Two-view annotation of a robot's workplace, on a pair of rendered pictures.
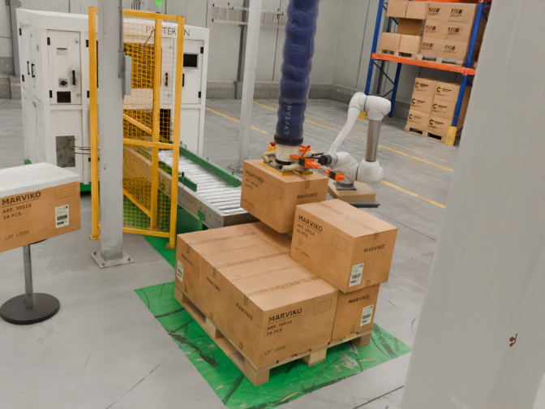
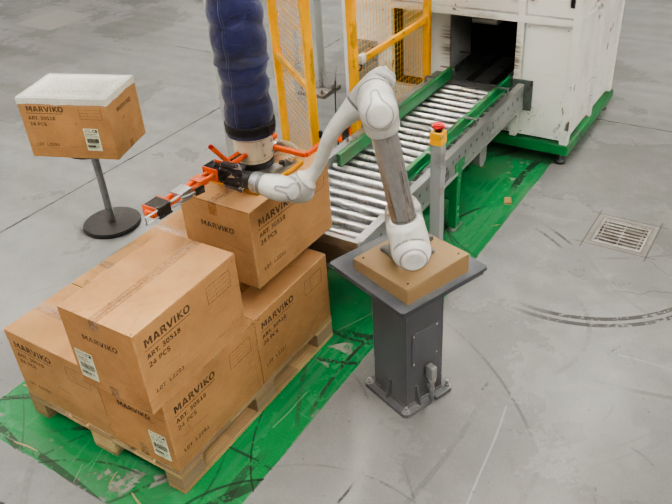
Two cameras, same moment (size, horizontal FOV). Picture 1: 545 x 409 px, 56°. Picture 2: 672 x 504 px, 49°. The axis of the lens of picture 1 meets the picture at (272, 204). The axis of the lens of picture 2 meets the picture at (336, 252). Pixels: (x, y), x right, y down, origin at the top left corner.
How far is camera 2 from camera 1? 448 cm
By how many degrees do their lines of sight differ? 64
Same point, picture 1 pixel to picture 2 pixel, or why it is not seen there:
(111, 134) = not seen: hidden behind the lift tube
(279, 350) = (45, 392)
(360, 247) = (72, 326)
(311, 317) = (67, 381)
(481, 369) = not seen: outside the picture
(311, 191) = (221, 223)
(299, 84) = (213, 34)
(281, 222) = not seen: hidden behind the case
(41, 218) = (70, 135)
